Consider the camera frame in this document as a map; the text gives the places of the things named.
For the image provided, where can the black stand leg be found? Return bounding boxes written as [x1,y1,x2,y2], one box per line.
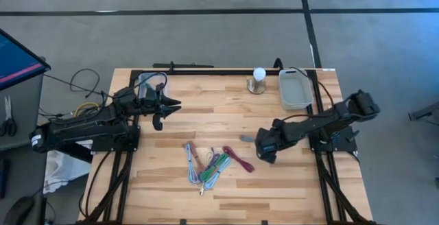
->
[407,102,439,126]

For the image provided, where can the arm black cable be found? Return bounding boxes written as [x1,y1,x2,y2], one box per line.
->
[135,71,169,99]
[289,67,335,109]

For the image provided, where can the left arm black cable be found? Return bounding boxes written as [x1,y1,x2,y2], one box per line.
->
[135,71,169,99]

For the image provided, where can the red braided USB cable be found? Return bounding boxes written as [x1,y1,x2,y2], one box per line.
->
[222,145,256,174]

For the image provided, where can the scissors with black handles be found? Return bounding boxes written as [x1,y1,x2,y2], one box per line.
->
[0,95,18,138]

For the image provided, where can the thin black cable loop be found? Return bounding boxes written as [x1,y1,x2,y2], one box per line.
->
[70,68,101,99]

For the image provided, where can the white plastic bag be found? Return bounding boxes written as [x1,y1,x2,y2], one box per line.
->
[43,139,93,195]

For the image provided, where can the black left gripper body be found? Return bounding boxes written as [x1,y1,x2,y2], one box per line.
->
[138,94,164,116]

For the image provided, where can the yellow cable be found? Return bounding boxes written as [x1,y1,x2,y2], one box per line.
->
[73,101,100,118]

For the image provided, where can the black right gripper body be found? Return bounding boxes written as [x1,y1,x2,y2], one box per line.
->
[257,117,296,154]

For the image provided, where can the black computer mouse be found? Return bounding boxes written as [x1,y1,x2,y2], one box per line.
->
[2,196,35,225]

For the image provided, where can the black aluminium table frame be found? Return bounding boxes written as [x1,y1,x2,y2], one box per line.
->
[77,60,378,225]

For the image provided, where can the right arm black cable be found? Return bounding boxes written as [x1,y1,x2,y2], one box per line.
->
[289,67,335,109]

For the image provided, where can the thick black cable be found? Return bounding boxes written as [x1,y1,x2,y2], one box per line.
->
[78,151,112,219]

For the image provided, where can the grey cabinet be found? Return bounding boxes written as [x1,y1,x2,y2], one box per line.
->
[0,73,47,152]

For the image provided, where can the white plastic bin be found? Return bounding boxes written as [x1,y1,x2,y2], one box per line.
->
[278,69,315,111]

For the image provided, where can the white light bulb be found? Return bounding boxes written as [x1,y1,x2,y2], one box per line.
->
[252,67,267,82]

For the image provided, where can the computer monitor with blue screen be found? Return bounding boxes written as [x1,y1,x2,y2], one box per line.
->
[0,28,52,92]

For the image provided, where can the brown braided USB cable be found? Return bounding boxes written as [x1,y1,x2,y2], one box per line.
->
[189,140,205,173]

